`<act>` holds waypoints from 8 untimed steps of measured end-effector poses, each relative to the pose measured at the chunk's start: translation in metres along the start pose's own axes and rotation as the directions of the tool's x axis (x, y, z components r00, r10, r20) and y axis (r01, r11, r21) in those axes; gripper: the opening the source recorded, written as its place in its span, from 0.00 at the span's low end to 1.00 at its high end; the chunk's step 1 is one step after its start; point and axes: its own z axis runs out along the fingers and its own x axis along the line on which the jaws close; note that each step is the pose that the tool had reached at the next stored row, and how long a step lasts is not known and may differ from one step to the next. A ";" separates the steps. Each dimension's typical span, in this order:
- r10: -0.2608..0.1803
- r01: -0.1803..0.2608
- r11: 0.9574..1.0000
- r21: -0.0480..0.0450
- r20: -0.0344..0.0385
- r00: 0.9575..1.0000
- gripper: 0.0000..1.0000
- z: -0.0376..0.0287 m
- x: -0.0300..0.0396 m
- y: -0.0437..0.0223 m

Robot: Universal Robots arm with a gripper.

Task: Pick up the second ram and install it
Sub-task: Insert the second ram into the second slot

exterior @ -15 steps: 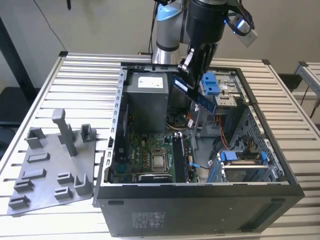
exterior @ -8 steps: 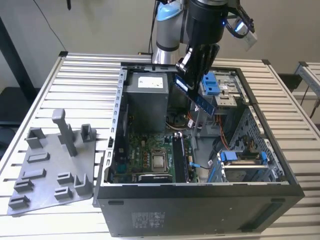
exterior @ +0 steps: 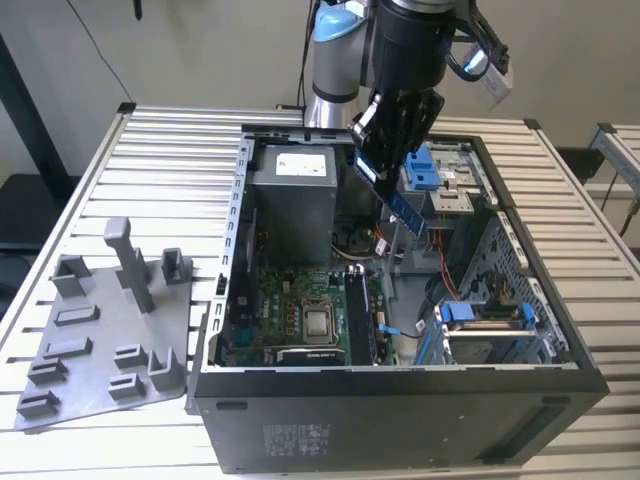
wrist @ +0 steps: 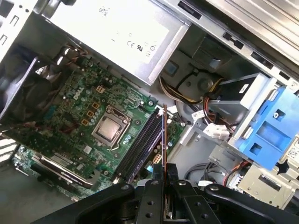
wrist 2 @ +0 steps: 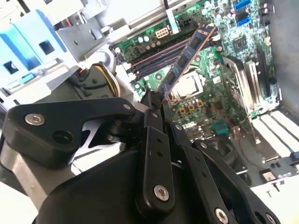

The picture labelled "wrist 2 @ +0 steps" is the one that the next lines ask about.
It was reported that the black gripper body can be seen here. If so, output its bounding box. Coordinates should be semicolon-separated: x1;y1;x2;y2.
35;149;199;224

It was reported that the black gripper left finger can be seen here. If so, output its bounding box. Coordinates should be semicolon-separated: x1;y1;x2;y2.
1;90;176;215

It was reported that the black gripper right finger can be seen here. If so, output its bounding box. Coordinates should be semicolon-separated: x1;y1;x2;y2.
161;100;281;224

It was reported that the dark RAM stick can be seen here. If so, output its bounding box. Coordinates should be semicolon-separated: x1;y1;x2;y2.
157;23;217;103

